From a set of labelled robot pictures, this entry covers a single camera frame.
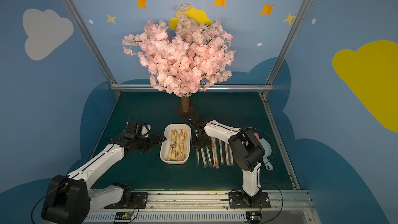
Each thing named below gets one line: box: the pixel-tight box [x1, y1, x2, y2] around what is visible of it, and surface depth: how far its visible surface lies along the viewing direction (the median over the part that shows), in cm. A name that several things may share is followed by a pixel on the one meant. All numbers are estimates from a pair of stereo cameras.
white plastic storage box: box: [159, 123, 192, 165], surface depth 95 cm
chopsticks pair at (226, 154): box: [224, 142, 230, 166], surface depth 92 cm
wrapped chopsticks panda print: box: [167, 129, 181, 162], surface depth 93 cm
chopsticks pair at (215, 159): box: [210, 136, 220, 170], surface depth 90 cm
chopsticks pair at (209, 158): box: [205, 146, 213, 168], surface depth 90 cm
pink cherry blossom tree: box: [122, 3, 236, 113], surface depth 69 cm
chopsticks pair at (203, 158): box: [200, 147, 208, 168], surface depth 90 cm
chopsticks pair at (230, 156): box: [228, 144, 234, 166], surface depth 90 cm
